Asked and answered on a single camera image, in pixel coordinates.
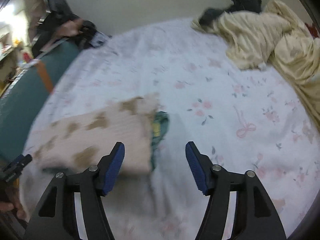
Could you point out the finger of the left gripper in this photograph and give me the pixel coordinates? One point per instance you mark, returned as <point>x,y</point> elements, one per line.
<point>21,162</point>

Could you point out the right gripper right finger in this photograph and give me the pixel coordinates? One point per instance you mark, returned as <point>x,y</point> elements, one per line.
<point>255,214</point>

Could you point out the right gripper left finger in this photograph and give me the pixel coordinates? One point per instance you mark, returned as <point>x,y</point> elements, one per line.
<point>55,216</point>

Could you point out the beige bear-print pants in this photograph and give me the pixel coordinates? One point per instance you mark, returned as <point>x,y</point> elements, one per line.
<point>80,141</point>

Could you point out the person's left hand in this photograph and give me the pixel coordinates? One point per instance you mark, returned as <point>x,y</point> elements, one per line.
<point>10,201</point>

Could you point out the white floral bed sheet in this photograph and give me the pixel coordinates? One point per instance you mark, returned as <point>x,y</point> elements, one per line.
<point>243,120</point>

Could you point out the green folded patterned cloth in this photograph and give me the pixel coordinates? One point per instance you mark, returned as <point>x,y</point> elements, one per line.
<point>160,126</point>

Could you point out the dark clothes pile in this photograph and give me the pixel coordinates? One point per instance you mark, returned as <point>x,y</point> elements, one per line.
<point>54,28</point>

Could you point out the cream yellow blanket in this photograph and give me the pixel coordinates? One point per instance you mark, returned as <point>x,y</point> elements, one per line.
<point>276,36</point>

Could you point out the black clothing near wall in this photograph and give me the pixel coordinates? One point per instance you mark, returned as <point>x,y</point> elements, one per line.
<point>212,14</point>

